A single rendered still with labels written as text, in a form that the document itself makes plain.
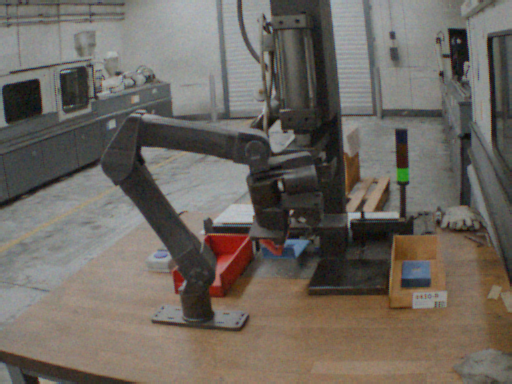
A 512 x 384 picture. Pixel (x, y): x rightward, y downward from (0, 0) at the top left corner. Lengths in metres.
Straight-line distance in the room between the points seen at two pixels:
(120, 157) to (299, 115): 0.49
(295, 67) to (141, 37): 10.96
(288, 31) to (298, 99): 0.17
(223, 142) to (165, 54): 10.93
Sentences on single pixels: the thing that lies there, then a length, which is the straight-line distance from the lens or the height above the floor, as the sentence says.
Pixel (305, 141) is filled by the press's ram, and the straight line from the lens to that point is 1.32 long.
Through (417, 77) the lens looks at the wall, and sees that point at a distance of 10.48.
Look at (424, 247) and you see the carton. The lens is 1.31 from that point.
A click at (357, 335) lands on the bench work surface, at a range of 1.01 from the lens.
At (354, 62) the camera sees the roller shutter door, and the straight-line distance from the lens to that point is 10.51.
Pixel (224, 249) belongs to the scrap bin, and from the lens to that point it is 1.42.
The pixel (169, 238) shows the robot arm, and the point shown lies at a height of 1.09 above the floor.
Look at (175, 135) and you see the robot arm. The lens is 0.97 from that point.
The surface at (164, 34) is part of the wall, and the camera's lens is 11.87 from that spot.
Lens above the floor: 1.42
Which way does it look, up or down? 15 degrees down
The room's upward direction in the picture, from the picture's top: 5 degrees counter-clockwise
